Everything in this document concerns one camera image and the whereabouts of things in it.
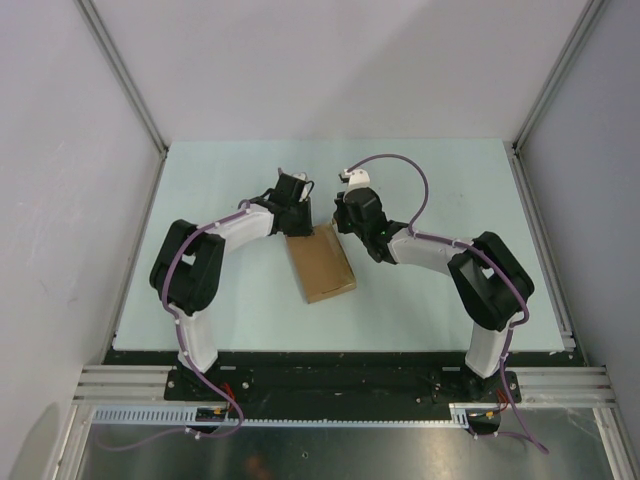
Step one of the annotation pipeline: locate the left aluminium frame post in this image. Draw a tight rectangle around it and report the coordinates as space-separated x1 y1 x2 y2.
73 0 168 160

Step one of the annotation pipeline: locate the aluminium front rail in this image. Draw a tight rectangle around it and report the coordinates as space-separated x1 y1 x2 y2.
73 365 616 408

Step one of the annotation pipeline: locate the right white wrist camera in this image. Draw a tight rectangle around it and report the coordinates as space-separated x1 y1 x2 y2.
339 168 370 192

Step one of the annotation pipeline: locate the brown cardboard express box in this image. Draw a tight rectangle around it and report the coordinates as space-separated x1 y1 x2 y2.
286 223 357 304

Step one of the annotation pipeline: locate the white slotted cable duct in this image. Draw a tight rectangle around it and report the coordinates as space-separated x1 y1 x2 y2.
92 402 474 429

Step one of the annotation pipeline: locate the aluminium frame post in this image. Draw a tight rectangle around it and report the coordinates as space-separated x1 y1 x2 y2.
73 0 168 160
511 0 610 154

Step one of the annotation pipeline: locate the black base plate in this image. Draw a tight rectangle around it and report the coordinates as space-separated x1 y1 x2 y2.
101 349 522 421

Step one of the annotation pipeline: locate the right aluminium frame post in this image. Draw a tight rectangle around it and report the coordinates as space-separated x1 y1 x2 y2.
511 0 610 154

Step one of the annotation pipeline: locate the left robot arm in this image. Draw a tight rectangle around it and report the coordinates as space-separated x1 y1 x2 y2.
149 171 314 400

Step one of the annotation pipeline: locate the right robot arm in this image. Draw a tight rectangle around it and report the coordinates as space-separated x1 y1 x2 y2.
333 187 535 401

